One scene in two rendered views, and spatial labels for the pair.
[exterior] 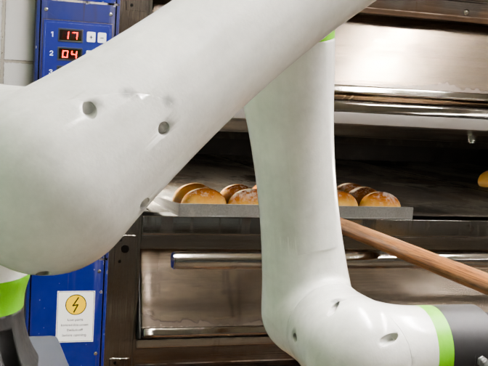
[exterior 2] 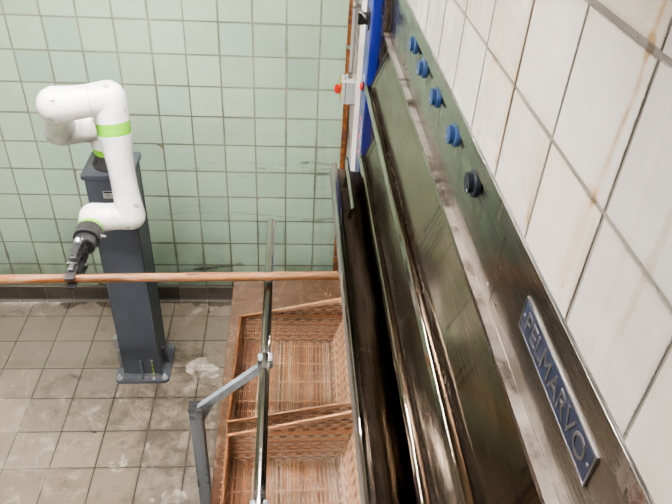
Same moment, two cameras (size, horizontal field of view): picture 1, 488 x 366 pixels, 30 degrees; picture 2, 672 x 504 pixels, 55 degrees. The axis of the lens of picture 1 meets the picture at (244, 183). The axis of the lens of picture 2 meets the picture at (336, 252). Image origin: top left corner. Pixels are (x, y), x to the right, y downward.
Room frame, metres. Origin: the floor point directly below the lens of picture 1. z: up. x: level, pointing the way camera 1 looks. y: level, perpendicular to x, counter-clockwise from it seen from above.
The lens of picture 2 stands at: (2.21, -1.84, 2.57)
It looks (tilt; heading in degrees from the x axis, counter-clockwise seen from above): 37 degrees down; 103
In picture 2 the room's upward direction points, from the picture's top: 4 degrees clockwise
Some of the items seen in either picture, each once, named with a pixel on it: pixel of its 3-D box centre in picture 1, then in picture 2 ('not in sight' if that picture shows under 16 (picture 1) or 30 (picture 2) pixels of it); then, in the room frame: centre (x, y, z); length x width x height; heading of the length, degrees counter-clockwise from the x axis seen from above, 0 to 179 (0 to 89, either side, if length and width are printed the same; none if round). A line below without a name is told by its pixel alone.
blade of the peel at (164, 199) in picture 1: (271, 200); not in sight; (2.13, -0.07, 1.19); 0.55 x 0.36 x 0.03; 109
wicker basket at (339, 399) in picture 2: not in sight; (295, 367); (1.70, -0.18, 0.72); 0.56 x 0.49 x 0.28; 107
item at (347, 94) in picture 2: not in sight; (348, 89); (1.63, 0.76, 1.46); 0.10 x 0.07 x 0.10; 108
